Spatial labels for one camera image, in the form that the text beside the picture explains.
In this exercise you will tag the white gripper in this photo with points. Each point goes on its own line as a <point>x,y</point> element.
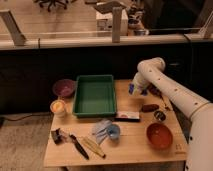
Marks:
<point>142,89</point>

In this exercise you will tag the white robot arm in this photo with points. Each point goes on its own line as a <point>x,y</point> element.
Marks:
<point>198,109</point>

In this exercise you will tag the green plastic tray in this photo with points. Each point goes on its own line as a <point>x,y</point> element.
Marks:
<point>94,96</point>

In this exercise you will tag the brown sausage toy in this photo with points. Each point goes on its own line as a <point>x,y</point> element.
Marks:
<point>149,108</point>

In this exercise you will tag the small metal cup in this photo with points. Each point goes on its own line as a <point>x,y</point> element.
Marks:
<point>159,116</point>

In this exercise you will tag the blue measuring cup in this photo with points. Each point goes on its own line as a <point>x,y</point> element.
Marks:
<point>113,131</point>

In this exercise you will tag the orange bowl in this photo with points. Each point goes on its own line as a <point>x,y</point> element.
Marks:
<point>159,136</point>

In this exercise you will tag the light blue cloth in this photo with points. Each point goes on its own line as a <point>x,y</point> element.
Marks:
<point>99,130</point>

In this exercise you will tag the yellow wooden utensil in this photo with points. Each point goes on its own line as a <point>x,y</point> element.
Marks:
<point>94,147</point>

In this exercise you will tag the white cardboard box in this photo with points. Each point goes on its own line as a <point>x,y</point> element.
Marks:
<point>104,23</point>

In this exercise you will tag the purple bowl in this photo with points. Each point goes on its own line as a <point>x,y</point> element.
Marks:
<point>64,88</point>

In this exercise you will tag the yellow cup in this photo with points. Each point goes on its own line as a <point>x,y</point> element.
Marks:
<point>57,107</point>

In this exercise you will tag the small dark clip toy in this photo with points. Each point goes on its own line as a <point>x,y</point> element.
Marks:
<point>57,138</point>

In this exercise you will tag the black office chair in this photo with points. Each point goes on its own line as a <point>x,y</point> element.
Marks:
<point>51,3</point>

